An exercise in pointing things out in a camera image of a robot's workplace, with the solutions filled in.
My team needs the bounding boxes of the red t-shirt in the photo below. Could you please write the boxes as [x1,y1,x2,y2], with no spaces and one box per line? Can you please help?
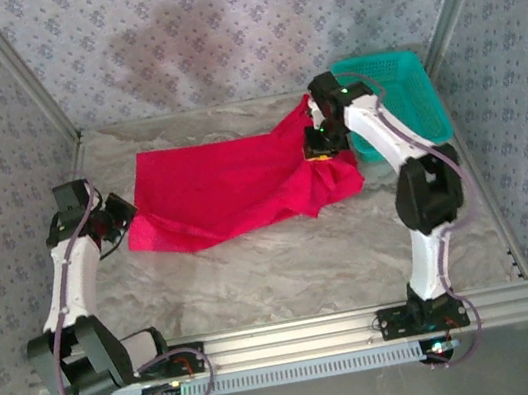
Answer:
[108,86,373,264]

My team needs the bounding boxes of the teal plastic basket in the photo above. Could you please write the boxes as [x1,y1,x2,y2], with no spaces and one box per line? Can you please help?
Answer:
[328,43,458,168]

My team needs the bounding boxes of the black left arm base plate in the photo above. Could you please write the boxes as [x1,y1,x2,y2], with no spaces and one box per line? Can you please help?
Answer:
[130,340,209,385]

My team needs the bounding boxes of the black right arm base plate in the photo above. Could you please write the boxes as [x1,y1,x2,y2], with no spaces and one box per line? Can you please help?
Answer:
[376,294,472,342]

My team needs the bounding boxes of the aluminium mounting rail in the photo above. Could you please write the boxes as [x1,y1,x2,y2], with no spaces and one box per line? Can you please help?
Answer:
[22,280,528,395]

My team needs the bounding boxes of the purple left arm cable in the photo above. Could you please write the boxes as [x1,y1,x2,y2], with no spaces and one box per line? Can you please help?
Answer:
[23,159,220,395]

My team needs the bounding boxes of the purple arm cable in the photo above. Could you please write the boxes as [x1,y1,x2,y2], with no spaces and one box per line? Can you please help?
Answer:
[23,159,220,395]
[333,52,506,380]

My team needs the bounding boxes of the grey slotted cable duct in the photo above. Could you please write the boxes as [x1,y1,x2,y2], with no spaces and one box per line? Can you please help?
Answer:
[86,338,427,395]

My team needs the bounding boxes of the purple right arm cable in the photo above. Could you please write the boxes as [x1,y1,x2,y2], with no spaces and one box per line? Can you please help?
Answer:
[333,52,506,380]

